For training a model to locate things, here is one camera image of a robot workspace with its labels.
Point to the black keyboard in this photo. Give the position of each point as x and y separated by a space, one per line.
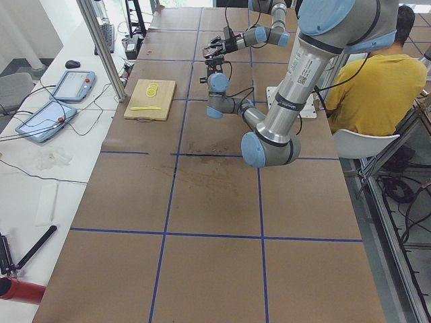
108 34

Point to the person in yellow shirt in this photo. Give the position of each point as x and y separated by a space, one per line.
374 95

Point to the blue teach pendant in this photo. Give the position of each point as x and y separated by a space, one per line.
46 121
74 86

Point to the aluminium frame post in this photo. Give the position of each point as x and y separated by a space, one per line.
89 16

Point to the white chair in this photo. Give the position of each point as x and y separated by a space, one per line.
351 145

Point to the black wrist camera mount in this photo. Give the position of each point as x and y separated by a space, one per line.
228 33

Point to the lower blue teach pendant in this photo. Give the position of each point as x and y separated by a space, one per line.
46 121

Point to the bamboo cutting board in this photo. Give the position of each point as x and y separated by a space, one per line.
163 99

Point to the lemon slice four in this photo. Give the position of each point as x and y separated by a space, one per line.
150 96

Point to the upper blue teach pendant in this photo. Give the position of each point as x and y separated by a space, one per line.
74 86

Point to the black computer mouse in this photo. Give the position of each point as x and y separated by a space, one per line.
72 64

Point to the yellow plastic knife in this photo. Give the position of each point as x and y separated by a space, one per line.
140 108

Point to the red bottle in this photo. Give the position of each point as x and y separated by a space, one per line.
21 291

